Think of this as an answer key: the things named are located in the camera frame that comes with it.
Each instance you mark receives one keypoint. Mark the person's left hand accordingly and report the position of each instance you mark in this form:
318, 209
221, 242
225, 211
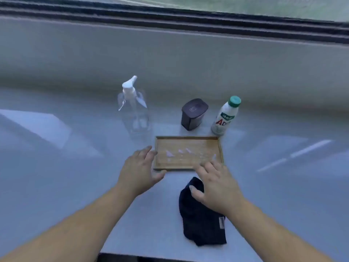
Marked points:
136, 174

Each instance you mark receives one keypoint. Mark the person's right hand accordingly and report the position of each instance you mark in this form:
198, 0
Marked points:
220, 188

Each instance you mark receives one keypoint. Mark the dark blue cloth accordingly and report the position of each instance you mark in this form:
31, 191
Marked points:
199, 223

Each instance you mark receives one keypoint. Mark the wooden tray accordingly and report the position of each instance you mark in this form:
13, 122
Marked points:
177, 145

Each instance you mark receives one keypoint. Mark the white bottle green cap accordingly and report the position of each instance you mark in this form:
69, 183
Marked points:
225, 117

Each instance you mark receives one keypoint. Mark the dark purple lidded container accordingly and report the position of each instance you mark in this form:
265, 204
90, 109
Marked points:
193, 114

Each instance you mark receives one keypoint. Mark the clear pump dispenser bottle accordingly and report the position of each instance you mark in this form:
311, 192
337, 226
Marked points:
128, 90

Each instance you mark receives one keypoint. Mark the person's left forearm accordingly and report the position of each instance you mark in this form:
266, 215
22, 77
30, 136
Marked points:
68, 231

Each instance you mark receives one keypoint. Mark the person's right forearm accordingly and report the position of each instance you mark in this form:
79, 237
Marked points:
272, 237

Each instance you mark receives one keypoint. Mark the dark window frame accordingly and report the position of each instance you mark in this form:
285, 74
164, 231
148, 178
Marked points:
163, 13

